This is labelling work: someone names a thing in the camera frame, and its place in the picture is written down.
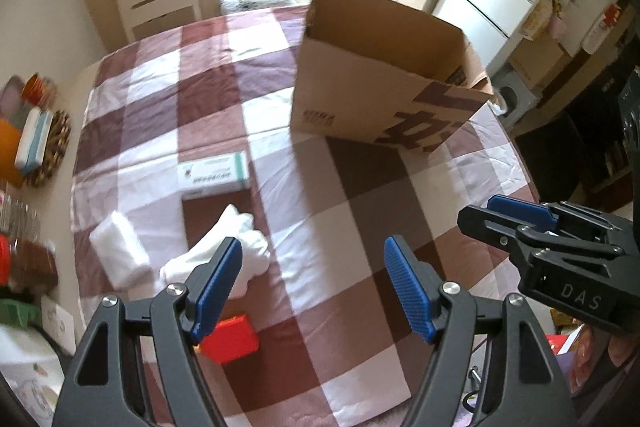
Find brown carton beside refrigerator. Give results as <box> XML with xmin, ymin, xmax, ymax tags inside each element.
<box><xmin>507</xmin><ymin>34</ymin><xmax>571</xmax><ymax>82</ymax></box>

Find brown white checked tablecloth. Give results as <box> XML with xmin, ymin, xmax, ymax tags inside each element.
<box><xmin>70</xmin><ymin>4</ymin><xmax>541</xmax><ymax>423</ymax></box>

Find blue tissue box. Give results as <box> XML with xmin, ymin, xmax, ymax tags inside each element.
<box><xmin>17</xmin><ymin>109</ymin><xmax>55</xmax><ymax>172</ymax></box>

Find white illustrated card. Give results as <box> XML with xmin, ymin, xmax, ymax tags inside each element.
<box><xmin>40</xmin><ymin>294</ymin><xmax>76</xmax><ymax>353</ymax></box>

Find white translucent plastic box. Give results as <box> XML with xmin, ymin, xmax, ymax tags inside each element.
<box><xmin>89</xmin><ymin>210</ymin><xmax>152</xmax><ymax>290</ymax></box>

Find green plastic holder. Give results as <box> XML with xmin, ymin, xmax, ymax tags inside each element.
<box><xmin>0</xmin><ymin>299</ymin><xmax>41</xmax><ymax>325</ymax></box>

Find orange cup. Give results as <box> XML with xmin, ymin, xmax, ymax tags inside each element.
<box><xmin>0</xmin><ymin>117</ymin><xmax>26</xmax><ymax>188</ymax></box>

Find red lid plastic jar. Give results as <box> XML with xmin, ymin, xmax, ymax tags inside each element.
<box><xmin>0</xmin><ymin>234</ymin><xmax>58</xmax><ymax>293</ymax></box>

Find large brown cardboard box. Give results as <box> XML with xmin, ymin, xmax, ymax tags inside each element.
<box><xmin>290</xmin><ymin>0</ymin><xmax>495</xmax><ymax>156</ymax></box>

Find clear plastic water bottle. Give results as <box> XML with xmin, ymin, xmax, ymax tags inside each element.
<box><xmin>0</xmin><ymin>192</ymin><xmax>41</xmax><ymax>238</ymax></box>

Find red toy box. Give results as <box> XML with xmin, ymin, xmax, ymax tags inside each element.
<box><xmin>195</xmin><ymin>313</ymin><xmax>261</xmax><ymax>365</ymax></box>

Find pink tin box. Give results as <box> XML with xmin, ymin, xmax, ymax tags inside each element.
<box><xmin>0</xmin><ymin>74</ymin><xmax>28</xmax><ymax>128</ymax></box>

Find white cartoon sticker container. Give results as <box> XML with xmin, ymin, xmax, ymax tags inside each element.
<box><xmin>0</xmin><ymin>324</ymin><xmax>66</xmax><ymax>423</ymax></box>

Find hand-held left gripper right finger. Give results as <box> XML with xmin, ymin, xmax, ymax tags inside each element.
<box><xmin>383</xmin><ymin>235</ymin><xmax>571</xmax><ymax>427</ymax></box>

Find small grey washer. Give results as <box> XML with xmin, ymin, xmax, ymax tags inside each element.
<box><xmin>492</xmin><ymin>66</ymin><xmax>543</xmax><ymax>128</ymax></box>

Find white cotton gloves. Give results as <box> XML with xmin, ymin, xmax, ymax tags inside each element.
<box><xmin>160</xmin><ymin>203</ymin><xmax>272</xmax><ymax>300</ymax></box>

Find wooden trivet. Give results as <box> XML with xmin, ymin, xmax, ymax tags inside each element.
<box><xmin>25</xmin><ymin>109</ymin><xmax>72</xmax><ymax>188</ymax></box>

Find white wipes pack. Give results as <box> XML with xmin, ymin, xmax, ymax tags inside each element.
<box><xmin>14</xmin><ymin>107</ymin><xmax>46</xmax><ymax>170</ymax></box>

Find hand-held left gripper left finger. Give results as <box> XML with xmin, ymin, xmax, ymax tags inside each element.
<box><xmin>52</xmin><ymin>237</ymin><xmax>244</xmax><ymax>427</ymax></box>

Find red bowl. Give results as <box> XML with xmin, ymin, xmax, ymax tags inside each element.
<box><xmin>22</xmin><ymin>73</ymin><xmax>51</xmax><ymax>108</ymax></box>

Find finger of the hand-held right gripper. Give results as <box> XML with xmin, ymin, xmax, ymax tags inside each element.
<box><xmin>487</xmin><ymin>194</ymin><xmax>608</xmax><ymax>233</ymax></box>
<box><xmin>457</xmin><ymin>204</ymin><xmax>621</xmax><ymax>268</ymax></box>

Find green white medicine box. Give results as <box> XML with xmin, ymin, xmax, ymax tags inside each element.
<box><xmin>177</xmin><ymin>150</ymin><xmax>252</xmax><ymax>200</ymax></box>

